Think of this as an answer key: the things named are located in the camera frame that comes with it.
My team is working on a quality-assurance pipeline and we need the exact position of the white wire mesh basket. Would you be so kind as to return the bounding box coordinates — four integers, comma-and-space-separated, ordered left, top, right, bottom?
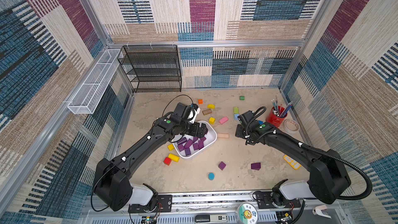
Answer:
67, 49, 120, 115

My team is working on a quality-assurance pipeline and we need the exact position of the pink rectangular block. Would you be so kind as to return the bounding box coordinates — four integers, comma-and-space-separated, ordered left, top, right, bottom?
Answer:
219, 116, 229, 124

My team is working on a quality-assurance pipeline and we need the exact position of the small yellow cube block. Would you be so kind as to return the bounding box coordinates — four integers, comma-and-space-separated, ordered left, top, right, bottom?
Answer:
167, 144, 175, 151

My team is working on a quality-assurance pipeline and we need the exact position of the dark wood grain block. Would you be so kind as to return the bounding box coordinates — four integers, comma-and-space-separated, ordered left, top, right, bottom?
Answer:
202, 108, 212, 116

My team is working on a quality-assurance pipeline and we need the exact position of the purple cylinder block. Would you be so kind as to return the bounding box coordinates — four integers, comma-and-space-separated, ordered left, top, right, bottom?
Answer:
177, 137, 188, 145

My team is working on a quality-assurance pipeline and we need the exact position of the tape roll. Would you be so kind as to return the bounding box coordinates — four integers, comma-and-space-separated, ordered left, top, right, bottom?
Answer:
283, 119, 300, 134

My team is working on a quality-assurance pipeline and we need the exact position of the white plastic storage bin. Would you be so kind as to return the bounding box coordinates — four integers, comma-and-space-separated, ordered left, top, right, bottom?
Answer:
173, 120, 218, 159

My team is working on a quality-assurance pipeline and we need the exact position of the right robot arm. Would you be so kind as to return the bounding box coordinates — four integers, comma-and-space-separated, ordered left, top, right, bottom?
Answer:
235, 107, 373, 206

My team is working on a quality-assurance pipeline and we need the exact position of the round green sticker badge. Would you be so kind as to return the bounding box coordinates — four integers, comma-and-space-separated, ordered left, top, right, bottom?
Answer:
235, 203, 258, 224

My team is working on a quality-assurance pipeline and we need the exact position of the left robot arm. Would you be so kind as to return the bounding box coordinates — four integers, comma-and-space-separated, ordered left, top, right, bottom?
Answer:
91, 103, 208, 211

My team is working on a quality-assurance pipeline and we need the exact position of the red pencil bucket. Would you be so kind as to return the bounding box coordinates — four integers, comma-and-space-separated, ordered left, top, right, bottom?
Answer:
266, 106, 287, 128

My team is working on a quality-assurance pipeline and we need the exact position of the red cube block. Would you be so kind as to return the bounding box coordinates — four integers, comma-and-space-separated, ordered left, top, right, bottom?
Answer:
164, 157, 173, 166

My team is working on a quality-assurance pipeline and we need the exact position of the yellow calculator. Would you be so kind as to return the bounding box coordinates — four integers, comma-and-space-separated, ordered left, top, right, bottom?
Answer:
284, 155, 302, 170

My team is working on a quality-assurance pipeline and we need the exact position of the yellow cylinder block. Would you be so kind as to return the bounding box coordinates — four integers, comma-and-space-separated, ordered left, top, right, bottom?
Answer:
168, 153, 180, 162

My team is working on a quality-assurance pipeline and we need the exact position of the blue round disc block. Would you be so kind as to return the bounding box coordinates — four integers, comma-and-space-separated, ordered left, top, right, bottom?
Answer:
208, 173, 215, 180

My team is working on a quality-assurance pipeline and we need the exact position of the black wire mesh shelf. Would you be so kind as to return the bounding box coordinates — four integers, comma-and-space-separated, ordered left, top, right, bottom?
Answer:
118, 45, 182, 93

